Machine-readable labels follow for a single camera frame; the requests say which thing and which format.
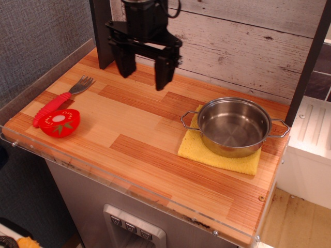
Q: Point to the grey toy fridge cabinet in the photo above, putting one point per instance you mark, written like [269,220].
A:
[85,199]

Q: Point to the dark left shelf post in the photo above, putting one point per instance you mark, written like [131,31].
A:
[101,15]

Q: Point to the dark right shelf post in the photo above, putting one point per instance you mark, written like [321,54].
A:
[309,65]

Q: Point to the yellow object bottom left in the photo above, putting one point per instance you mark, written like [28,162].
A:
[27,242]

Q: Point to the red handled metal fork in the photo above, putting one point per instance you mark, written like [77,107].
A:
[83,84]

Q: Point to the dark shelf post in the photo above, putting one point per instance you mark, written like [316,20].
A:
[309,65]
[101,15]

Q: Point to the red toy tomato half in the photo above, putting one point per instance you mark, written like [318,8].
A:
[60,123]

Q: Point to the clear acrylic edge guard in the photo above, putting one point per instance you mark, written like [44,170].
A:
[213,198]

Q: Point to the silver dispenser panel with buttons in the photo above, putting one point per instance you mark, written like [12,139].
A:
[127,230]

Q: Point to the yellow towel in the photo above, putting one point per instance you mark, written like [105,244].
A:
[192,148]

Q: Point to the white toy sink unit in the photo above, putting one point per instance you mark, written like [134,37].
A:
[305,166]

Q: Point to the stainless steel pot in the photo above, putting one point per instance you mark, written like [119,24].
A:
[234,127]

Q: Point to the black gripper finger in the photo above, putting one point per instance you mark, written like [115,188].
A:
[164,71]
[125,60]

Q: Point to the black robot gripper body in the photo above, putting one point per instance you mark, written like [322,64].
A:
[145,30]

